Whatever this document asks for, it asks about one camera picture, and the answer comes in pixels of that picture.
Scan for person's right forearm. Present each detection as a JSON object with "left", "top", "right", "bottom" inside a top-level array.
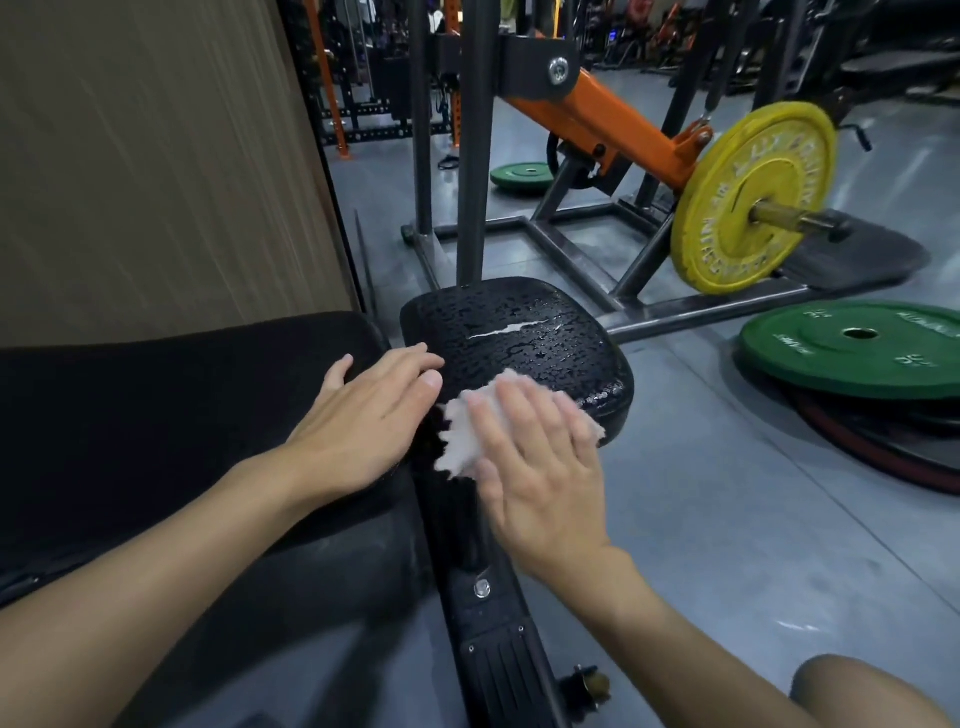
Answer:
[{"left": 525, "top": 547, "right": 811, "bottom": 728}]

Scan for orange and black power rack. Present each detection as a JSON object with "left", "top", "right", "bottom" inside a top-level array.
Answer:
[{"left": 281, "top": 0, "right": 460, "bottom": 160}]

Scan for person's left hand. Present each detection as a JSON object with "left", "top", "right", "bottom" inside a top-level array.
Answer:
[{"left": 285, "top": 343, "right": 447, "bottom": 513}]

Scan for black wet seat pad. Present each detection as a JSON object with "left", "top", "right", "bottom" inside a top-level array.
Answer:
[{"left": 399, "top": 276, "right": 636, "bottom": 448}]

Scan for black adjustment knob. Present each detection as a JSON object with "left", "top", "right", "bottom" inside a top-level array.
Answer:
[{"left": 558, "top": 663, "right": 614, "bottom": 715}]

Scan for black bench back pad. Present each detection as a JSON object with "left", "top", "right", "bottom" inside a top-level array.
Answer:
[{"left": 0, "top": 311, "right": 425, "bottom": 601}]

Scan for small green weight plate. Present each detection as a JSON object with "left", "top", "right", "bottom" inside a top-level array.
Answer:
[{"left": 489, "top": 161, "right": 557, "bottom": 193}]

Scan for black gym machines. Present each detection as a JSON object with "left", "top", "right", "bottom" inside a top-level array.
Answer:
[{"left": 581, "top": 0, "right": 960, "bottom": 102}]

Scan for person's right hand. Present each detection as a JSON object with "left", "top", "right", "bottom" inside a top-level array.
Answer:
[{"left": 465, "top": 378, "right": 612, "bottom": 580}]

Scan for large green weight plate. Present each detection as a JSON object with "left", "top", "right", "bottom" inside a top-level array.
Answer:
[{"left": 738, "top": 300, "right": 960, "bottom": 401}]

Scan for metal barbell sleeve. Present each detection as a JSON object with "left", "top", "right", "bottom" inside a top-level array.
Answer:
[{"left": 748, "top": 199, "right": 854, "bottom": 243}]

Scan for grey steel machine frame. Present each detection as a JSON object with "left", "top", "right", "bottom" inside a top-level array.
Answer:
[{"left": 399, "top": 0, "right": 826, "bottom": 346}]

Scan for person's knee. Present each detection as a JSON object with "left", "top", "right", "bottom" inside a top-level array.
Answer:
[{"left": 790, "top": 654, "right": 957, "bottom": 728}]

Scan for person's left forearm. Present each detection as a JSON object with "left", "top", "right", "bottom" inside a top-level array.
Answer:
[{"left": 0, "top": 442, "right": 335, "bottom": 728}]

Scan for yellow weight plate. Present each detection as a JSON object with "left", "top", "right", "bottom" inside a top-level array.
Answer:
[{"left": 669, "top": 101, "right": 838, "bottom": 296}]

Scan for black bench frame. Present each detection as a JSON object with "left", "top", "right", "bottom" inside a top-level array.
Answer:
[{"left": 411, "top": 448, "right": 575, "bottom": 728}]

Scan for black and red weight plate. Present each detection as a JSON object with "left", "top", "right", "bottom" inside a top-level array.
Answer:
[{"left": 750, "top": 371, "right": 960, "bottom": 498}]

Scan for white cleaning cloth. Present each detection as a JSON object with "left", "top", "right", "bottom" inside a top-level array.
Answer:
[{"left": 433, "top": 367, "right": 607, "bottom": 481}]

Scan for black rubber foot platform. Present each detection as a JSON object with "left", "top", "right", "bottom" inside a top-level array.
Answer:
[{"left": 776, "top": 223, "right": 933, "bottom": 295}]

